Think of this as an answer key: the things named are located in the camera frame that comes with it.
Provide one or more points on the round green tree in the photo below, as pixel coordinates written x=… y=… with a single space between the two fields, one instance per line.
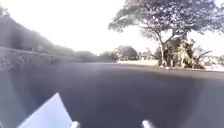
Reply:
x=126 y=53

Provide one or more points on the dark grey asphalt road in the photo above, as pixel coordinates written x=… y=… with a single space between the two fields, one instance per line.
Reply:
x=113 y=96

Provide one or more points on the tall spreading tree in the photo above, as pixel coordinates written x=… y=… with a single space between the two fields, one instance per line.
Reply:
x=162 y=55

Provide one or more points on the robot's own part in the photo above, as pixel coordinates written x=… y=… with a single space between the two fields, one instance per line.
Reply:
x=147 y=124
x=75 y=124

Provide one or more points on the dense bushy tree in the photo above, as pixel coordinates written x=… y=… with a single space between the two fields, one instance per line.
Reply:
x=181 y=53

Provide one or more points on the bush-covered slope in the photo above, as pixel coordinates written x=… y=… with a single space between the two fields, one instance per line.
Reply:
x=23 y=38

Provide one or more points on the low white wall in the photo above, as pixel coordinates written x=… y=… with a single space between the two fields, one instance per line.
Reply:
x=136 y=62

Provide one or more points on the grey stone retaining wall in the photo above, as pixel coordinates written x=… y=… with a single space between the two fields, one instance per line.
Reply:
x=26 y=58

